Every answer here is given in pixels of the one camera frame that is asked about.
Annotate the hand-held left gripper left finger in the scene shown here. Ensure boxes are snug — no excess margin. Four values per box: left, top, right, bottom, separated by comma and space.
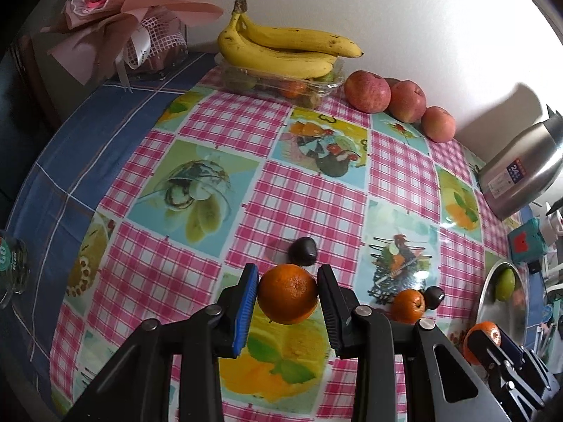
64, 263, 260, 422

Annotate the elongated green jujube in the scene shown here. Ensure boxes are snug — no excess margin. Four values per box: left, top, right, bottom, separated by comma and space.
495, 268, 516, 303

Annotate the yellow banana bunch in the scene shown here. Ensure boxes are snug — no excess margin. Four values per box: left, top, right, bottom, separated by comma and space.
217, 0, 365, 80

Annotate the pink wrapped flower bouquet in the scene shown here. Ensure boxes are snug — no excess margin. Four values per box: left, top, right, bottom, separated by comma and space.
39, 0, 225, 93

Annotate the red apple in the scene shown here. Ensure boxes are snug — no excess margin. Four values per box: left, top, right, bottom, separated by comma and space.
343, 70, 392, 114
387, 80, 427, 124
421, 106, 456, 143

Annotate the teal plastic box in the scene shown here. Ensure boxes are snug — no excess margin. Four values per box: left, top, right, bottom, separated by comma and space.
508, 219, 548, 263

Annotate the clear glass mug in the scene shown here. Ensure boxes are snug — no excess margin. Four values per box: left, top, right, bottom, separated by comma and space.
0, 229, 31, 311

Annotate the dark purple plum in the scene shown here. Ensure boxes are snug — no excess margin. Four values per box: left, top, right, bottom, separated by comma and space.
288, 236, 317, 267
423, 286, 446, 311

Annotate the stainless steel plate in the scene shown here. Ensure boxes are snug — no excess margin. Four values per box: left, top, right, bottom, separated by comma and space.
476, 258, 535, 352

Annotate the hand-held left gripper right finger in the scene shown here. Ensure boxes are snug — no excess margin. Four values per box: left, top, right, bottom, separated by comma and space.
317, 264, 506, 422

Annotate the stainless steel thermos jug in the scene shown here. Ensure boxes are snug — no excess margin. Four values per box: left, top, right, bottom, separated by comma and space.
477, 104, 563, 220

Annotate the orange mandarin with long stem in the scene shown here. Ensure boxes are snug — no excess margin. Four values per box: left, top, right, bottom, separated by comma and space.
391, 289, 426, 324

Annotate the clear plastic fruit container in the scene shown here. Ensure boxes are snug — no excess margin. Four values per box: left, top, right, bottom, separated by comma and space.
215, 53, 346, 109

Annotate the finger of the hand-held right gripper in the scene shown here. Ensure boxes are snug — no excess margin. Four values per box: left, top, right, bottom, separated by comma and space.
499, 330, 535, 370
467, 329, 506, 388

